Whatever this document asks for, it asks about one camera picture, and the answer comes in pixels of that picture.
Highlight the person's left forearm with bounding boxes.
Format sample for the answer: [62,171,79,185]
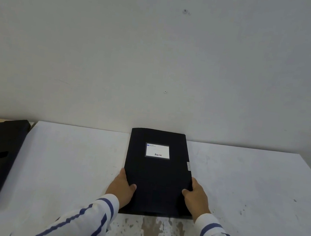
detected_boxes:
[11,181,121,236]

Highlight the person's left hand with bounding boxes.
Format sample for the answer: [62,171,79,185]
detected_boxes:
[103,166,139,211]

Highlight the black folder with white label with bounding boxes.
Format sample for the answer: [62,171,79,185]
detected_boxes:
[117,126,204,224]

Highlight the person's right hand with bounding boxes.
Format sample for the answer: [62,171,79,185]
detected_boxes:
[178,176,216,226]

